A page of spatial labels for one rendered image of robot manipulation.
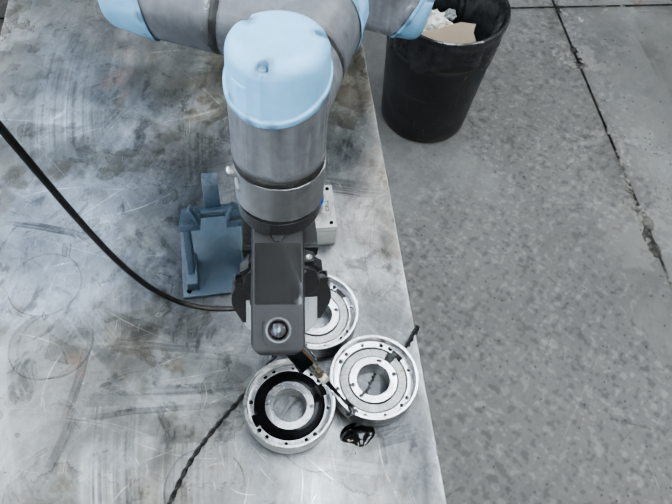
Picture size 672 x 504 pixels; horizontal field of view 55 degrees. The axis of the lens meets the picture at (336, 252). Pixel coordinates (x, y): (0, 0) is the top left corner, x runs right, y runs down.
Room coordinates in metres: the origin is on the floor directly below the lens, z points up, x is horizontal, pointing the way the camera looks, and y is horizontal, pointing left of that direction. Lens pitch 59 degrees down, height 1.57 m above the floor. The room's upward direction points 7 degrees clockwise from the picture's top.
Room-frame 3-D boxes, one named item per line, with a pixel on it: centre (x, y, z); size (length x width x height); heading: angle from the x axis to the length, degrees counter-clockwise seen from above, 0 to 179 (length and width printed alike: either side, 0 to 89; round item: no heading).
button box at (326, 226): (0.51, 0.04, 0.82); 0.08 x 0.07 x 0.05; 12
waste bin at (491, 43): (1.52, -0.23, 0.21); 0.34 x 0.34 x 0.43
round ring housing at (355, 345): (0.28, -0.06, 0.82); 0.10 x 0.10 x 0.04
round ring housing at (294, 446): (0.23, 0.03, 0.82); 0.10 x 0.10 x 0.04
